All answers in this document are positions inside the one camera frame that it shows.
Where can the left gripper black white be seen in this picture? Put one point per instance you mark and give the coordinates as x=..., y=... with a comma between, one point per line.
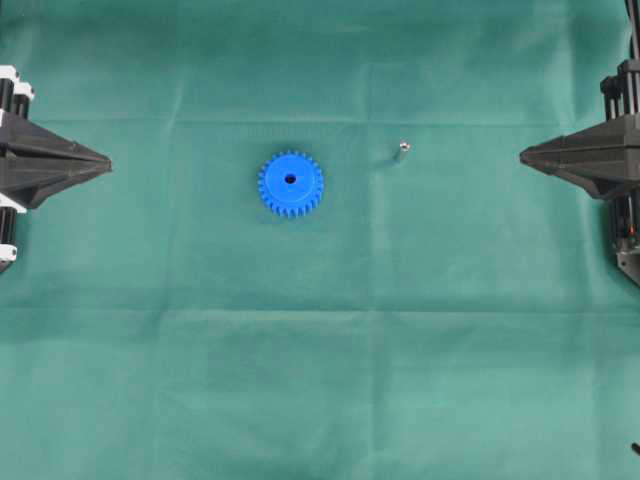
x=23, y=137

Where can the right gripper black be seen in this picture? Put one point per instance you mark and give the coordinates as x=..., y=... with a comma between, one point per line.
x=621, y=96

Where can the small metal shaft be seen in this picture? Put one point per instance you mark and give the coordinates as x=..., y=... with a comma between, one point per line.
x=400, y=155

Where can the blue plastic gear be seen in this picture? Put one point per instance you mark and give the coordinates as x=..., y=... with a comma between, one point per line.
x=291, y=184

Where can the green table cloth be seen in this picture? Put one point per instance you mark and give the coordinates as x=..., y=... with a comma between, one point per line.
x=457, y=316

